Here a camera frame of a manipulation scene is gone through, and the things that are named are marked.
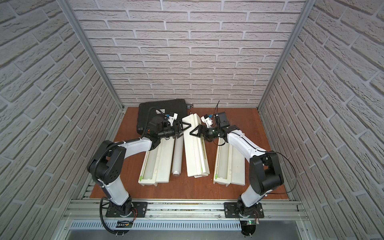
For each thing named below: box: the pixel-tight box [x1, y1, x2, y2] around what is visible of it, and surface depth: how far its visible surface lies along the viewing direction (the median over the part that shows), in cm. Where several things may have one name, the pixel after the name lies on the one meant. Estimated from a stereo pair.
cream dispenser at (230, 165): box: [213, 137, 246, 187], surface depth 83 cm
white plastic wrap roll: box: [172, 135, 184, 177], surface depth 89 cm
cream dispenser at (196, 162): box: [182, 113, 210, 178], surface depth 76 cm
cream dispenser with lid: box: [138, 136, 175, 187], surface depth 83 cm
